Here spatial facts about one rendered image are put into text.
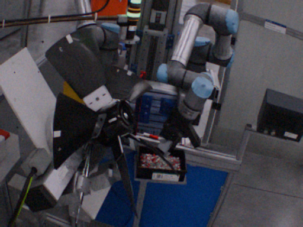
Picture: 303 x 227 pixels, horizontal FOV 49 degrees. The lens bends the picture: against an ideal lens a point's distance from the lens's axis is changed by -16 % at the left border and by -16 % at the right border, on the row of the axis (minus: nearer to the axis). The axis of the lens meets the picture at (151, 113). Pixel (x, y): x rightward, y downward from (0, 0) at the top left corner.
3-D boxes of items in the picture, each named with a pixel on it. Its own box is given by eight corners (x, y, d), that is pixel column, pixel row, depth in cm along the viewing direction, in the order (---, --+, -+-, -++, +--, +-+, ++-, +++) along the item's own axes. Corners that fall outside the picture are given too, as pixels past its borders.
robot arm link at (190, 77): (190, 66, 155) (184, 74, 145) (216, 74, 153) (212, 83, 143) (186, 83, 158) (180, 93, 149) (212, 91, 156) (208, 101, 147)
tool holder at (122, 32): (116, 44, 125) (121, 18, 120) (110, 38, 130) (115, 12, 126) (142, 44, 128) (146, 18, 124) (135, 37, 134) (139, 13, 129)
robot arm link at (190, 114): (201, 106, 148) (199, 115, 141) (196, 114, 150) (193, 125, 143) (184, 96, 148) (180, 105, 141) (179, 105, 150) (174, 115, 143)
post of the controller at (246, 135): (235, 159, 182) (246, 126, 173) (235, 156, 185) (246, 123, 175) (240, 161, 182) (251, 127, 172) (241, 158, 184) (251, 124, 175)
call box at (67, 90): (62, 100, 185) (63, 81, 180) (70, 92, 194) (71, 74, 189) (90, 108, 183) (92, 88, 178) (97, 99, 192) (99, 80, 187)
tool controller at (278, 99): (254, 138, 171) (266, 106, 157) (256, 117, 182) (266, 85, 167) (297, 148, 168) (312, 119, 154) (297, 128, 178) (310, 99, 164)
